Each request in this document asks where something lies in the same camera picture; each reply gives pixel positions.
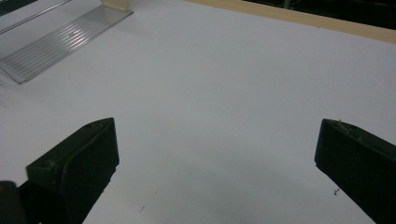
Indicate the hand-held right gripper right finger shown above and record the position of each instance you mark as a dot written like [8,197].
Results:
[364,168]

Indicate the white table sheet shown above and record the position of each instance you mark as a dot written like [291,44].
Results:
[218,93]

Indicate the clear plastic storage box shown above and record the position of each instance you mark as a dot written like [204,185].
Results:
[62,40]

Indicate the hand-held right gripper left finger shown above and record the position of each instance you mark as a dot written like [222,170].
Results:
[74,174]

